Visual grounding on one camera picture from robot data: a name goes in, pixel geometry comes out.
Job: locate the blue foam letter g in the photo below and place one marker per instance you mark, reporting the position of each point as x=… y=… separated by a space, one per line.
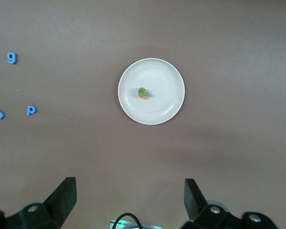
x=15 y=57

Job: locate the blue foam letter p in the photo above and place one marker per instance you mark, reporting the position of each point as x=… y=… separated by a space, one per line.
x=28 y=111

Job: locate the orange foam letter e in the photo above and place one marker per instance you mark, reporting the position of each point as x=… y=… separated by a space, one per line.
x=143 y=97

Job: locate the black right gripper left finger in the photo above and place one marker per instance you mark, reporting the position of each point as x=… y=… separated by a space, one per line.
x=62 y=198

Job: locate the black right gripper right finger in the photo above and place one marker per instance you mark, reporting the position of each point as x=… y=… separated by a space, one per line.
x=193 y=198

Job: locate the beige round plate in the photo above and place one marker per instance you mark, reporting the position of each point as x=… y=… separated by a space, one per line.
x=162 y=78

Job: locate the green foam letter p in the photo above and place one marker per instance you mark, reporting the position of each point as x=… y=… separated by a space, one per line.
x=146 y=93

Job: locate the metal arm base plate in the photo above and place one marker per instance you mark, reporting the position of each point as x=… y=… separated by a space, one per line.
x=152 y=226

